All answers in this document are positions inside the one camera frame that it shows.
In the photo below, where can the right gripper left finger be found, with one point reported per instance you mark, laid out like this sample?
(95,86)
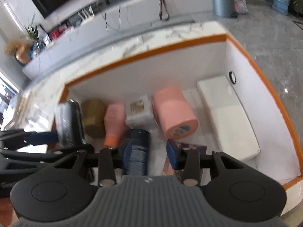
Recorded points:
(109,160)

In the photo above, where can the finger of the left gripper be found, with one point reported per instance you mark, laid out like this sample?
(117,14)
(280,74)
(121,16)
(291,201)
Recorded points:
(41,138)
(67,150)

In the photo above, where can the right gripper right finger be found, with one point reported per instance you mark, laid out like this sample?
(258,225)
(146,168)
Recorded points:
(191,173)

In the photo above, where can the plaid glasses case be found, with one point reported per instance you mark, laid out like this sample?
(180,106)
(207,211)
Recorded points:
(69,125)

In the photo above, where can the dark blue bottle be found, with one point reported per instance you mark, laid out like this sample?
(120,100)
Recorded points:
(136,152)

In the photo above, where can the illustrated card box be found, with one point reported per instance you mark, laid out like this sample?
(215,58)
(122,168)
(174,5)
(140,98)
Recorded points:
(177,156)

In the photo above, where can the pink lotion bottle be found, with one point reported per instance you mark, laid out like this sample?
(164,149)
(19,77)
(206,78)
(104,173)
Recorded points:
(115,126)

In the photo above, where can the brown cardboard box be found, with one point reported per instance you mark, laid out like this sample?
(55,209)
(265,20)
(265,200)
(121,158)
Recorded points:
(93,111)

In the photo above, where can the clear acrylic cube box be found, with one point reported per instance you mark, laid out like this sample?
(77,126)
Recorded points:
(139,113)

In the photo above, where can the pink cylinder roll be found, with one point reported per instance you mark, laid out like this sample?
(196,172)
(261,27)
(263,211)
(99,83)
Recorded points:
(176,117)

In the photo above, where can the white rectangular case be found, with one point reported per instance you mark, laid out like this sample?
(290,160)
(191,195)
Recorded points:
(231,126)

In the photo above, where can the person's hand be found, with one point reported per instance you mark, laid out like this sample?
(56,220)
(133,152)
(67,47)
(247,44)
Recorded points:
(7,213)

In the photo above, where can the orange cardboard box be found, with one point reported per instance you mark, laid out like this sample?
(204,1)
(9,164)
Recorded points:
(183,65)

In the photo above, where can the copper vase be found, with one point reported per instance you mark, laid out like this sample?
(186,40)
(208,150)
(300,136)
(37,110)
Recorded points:
(22,54)

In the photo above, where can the marble tv console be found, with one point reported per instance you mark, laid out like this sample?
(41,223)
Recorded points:
(115,23)

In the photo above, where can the red box on console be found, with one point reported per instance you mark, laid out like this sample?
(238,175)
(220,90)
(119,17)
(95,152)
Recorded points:
(55,34)

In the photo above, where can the green potted plant left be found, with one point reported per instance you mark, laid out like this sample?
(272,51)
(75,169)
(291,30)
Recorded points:
(32,31)

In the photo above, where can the white wifi router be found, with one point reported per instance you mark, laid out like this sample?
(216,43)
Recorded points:
(86,14)

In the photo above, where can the striped small bag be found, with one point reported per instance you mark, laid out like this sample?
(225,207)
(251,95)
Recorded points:
(241,6)

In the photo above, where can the blue water jug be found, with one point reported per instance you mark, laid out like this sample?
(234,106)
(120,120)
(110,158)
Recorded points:
(281,6)

